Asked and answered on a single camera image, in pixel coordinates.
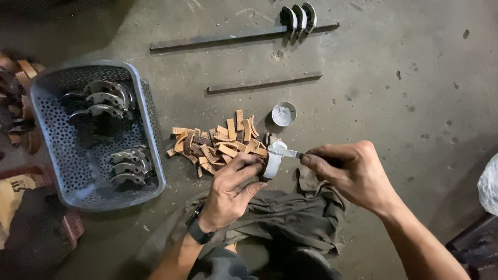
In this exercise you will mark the person's right hand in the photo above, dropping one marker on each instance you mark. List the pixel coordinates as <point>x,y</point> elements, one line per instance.
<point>358,175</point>

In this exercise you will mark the person's left hand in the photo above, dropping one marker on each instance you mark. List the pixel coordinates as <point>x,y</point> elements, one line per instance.
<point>223,194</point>

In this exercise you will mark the glue-coated metal brake shoe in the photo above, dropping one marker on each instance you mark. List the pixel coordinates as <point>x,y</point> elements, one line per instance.
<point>272,165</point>

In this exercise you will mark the metal spreading knife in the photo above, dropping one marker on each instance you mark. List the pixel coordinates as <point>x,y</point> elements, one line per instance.
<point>290,153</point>

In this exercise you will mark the black wristwatch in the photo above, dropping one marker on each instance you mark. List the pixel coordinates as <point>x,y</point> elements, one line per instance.
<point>196,229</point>

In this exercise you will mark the pile of brown lining strips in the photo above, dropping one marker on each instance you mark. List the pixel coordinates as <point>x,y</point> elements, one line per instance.
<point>212,147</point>

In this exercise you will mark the olive green cloth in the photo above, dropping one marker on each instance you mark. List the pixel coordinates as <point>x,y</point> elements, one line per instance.
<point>280,217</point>

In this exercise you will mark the person's dark shorts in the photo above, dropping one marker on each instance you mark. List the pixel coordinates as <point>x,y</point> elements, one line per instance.
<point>221,266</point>

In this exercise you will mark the small round glue tin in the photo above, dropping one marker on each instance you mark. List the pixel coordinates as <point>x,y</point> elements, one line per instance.
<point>283,114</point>

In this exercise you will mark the short flat metal bar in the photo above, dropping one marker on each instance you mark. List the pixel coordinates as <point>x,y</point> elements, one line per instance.
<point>264,82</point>

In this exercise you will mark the white plastic bag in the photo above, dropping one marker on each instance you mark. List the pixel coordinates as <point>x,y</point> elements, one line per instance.
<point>489,186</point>

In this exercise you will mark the dark box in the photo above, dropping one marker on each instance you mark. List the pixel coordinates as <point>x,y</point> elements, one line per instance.
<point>476,247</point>

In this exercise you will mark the heap of bare brake shoes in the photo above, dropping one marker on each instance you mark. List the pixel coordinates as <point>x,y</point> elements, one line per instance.
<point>105,101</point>

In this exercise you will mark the red plastic crate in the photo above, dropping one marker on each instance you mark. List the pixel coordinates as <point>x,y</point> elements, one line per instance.
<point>73,228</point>

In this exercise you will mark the long flat metal bar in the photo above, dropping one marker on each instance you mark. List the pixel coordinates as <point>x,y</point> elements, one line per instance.
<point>218,38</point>

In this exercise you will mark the dark brake shoe on bar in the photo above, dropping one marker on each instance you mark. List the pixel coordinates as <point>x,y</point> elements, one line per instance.
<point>290,19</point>
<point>311,14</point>
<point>300,16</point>

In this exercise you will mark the grey perforated plastic basket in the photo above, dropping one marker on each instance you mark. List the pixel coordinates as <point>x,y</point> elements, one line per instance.
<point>50,155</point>

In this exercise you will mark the heap of brown-lined brake shoes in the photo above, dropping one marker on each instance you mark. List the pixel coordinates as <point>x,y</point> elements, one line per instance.
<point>15,105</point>

